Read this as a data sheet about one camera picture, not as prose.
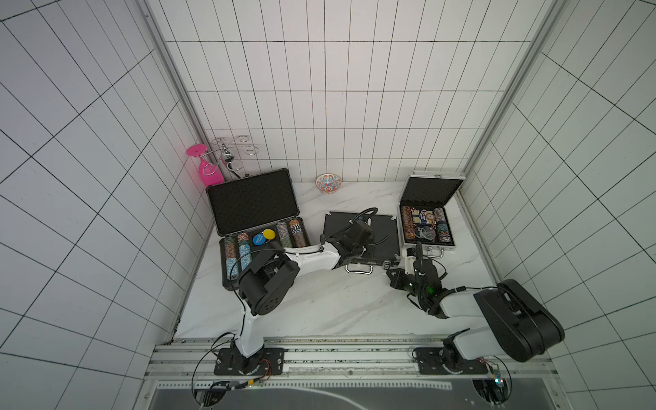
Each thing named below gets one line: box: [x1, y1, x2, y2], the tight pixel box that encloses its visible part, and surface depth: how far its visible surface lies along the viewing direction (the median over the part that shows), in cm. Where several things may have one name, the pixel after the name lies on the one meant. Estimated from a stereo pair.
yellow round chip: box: [262, 228, 276, 241], surface depth 98 cm
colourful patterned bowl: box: [315, 173, 342, 194], surface depth 120 cm
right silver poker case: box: [398, 170, 466, 258], surface depth 102 cm
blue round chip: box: [252, 233, 266, 246], surface depth 97 cm
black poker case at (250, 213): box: [205, 168, 311, 292], surface depth 100 cm
